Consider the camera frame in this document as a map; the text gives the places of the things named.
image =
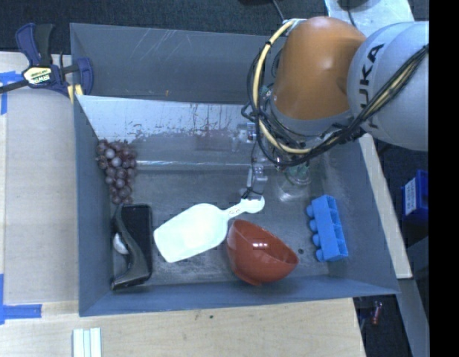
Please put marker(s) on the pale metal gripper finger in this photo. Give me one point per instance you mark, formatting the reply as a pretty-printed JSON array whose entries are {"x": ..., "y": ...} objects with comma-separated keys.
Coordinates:
[
  {"x": 262, "y": 183},
  {"x": 250, "y": 177}
]

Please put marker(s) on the clear glass cup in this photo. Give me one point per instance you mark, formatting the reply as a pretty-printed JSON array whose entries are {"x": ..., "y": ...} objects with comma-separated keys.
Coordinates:
[{"x": 294, "y": 188}]

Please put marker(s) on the grey metal bin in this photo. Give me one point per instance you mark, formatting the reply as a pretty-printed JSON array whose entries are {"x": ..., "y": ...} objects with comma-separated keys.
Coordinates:
[{"x": 199, "y": 162}]

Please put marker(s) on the red-brown bowl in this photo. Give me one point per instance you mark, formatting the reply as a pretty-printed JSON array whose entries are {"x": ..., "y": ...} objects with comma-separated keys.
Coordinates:
[{"x": 259, "y": 255}]

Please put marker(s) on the white plastic scoop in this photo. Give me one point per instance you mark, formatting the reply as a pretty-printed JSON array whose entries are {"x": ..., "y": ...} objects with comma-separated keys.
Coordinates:
[{"x": 192, "y": 233}]

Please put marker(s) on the blue toy building block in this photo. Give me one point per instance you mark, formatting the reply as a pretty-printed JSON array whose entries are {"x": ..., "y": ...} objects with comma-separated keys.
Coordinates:
[{"x": 329, "y": 229}]

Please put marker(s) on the purple toy grape bunch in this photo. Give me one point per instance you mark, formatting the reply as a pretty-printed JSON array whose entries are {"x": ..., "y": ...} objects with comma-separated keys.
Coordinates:
[{"x": 117, "y": 169}]

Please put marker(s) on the small white round object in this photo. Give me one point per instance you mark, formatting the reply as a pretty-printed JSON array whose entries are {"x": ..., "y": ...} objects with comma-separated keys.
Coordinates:
[{"x": 119, "y": 244}]

